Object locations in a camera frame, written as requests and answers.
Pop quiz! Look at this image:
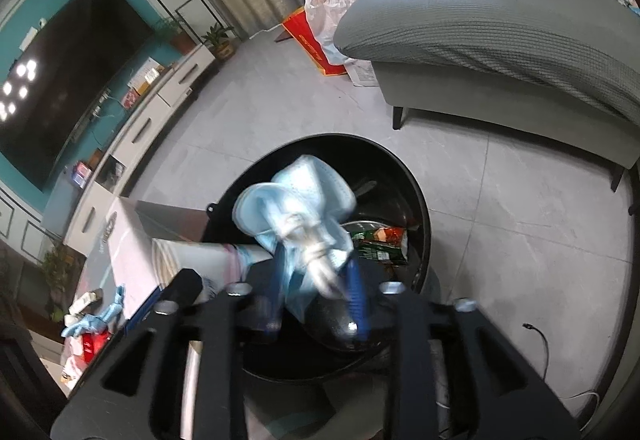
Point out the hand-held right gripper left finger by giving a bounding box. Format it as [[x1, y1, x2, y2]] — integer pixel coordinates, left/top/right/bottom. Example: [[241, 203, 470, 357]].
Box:
[[50, 262, 286, 440]]

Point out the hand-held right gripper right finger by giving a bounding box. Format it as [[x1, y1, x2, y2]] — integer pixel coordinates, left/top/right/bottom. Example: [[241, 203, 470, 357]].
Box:
[[344, 259, 583, 440]]

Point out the light blue face mask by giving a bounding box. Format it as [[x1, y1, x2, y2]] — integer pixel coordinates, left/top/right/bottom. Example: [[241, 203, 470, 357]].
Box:
[[232, 155, 358, 321]]

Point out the black round trash bin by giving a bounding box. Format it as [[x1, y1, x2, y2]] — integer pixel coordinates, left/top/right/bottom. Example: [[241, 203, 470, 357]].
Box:
[[202, 134, 446, 440]]

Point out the blue cloth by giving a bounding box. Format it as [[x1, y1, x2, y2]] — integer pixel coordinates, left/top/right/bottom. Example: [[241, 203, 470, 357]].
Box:
[[61, 286, 126, 339]]

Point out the green red snack packet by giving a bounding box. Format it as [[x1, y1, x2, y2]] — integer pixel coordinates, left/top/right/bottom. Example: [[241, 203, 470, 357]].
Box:
[[350, 226, 411, 267]]

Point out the pink grey table mat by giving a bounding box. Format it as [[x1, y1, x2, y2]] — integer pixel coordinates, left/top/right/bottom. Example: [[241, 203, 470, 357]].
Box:
[[60, 197, 251, 401]]

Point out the large leafy floor plant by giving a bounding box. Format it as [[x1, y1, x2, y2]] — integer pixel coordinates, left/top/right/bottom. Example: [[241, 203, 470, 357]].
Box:
[[39, 244, 77, 322]]

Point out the white television cabinet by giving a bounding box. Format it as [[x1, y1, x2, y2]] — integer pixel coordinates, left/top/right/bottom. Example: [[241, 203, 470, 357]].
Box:
[[62, 42, 219, 262]]

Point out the small blue screen box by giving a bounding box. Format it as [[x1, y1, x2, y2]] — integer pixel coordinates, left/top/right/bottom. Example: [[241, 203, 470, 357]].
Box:
[[72, 161, 94, 189]]

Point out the white printed paper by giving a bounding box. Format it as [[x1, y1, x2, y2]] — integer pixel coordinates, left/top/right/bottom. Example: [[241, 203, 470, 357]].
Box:
[[346, 59, 382, 88]]

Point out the cardboard box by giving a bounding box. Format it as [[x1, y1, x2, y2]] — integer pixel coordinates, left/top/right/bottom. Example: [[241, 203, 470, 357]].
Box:
[[127, 57, 164, 94]]

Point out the red paper bag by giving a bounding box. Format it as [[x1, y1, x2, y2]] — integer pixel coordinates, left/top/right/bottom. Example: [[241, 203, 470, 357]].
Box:
[[281, 6, 349, 77]]

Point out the potted plant in basket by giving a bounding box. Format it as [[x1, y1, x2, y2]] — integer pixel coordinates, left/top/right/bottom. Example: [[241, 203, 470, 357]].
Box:
[[201, 23, 237, 59]]

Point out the potted plant brown pot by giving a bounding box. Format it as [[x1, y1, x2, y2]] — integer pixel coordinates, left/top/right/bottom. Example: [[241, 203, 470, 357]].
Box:
[[154, 16, 197, 54]]

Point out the grey sofa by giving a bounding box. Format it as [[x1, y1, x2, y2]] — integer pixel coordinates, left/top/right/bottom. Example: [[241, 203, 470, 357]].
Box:
[[332, 0, 640, 193]]

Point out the large black television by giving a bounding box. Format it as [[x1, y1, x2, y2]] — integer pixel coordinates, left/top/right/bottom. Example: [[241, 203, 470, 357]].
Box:
[[0, 0, 157, 193]]

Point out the white plastic bag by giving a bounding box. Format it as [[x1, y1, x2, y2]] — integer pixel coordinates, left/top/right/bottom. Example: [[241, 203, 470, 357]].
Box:
[[304, 0, 382, 67]]

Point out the black floor cable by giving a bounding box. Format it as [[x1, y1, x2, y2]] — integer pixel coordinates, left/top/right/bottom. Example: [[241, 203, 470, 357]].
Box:
[[521, 322, 552, 372]]

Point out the white floor cable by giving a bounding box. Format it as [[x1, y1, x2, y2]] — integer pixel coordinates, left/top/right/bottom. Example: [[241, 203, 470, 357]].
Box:
[[559, 389, 602, 405]]

